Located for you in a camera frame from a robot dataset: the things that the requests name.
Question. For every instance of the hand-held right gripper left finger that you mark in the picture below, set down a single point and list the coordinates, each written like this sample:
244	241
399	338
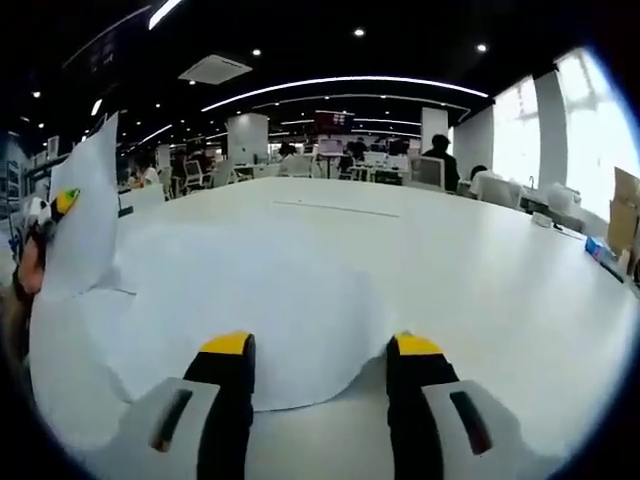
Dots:
225	390

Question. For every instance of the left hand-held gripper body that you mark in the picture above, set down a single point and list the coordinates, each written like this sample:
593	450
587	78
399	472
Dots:
36	212

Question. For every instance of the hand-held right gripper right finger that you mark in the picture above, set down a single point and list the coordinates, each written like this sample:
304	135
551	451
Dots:
415	400

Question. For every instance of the single white paper sheet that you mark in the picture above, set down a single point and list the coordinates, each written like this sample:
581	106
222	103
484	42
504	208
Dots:
90	225

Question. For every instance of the stack of printing papers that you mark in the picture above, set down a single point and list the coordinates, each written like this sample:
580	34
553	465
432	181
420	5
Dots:
250	290

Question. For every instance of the person's left hand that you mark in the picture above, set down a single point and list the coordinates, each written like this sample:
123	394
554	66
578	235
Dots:
32	260

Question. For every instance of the ceiling air conditioner unit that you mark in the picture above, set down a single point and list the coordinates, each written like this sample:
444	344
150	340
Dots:
215	69

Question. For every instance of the long ceiling light strip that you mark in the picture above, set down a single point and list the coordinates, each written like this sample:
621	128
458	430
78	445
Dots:
165	12

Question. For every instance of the small white box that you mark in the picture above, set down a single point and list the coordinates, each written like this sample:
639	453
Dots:
541	219

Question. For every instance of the white mesh office chair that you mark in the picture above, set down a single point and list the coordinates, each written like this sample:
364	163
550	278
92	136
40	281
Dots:
427	172

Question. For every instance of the small blue box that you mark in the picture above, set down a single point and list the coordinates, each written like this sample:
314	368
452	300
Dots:
600	249

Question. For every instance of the clear plastic bag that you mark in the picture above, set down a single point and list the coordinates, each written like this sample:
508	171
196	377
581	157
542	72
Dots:
564	196

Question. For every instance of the hanging red display screen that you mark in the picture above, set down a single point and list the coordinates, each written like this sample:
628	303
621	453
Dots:
335	122

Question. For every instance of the brown cardboard box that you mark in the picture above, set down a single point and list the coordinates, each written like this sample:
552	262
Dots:
625	210

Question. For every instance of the large window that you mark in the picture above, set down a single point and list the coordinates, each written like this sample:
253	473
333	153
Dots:
600	150
515	135

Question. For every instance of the curved ceiling light strip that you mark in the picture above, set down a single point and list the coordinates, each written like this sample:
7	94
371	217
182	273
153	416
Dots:
345	78

